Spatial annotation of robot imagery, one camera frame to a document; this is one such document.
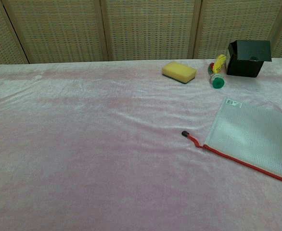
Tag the clear red-zipper mesh pouch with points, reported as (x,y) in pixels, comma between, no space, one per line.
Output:
(251,130)

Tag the yellow sponge green underside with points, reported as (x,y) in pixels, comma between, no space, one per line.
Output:
(178,69)

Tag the pink plush tablecloth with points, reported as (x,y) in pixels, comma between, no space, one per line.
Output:
(83,144)

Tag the feather shuttlecock green base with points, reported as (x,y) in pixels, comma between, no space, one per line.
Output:
(218,83)

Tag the woven bamboo folding screen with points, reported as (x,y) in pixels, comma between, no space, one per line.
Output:
(143,29)

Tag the black cardboard box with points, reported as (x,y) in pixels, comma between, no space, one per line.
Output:
(244,65)

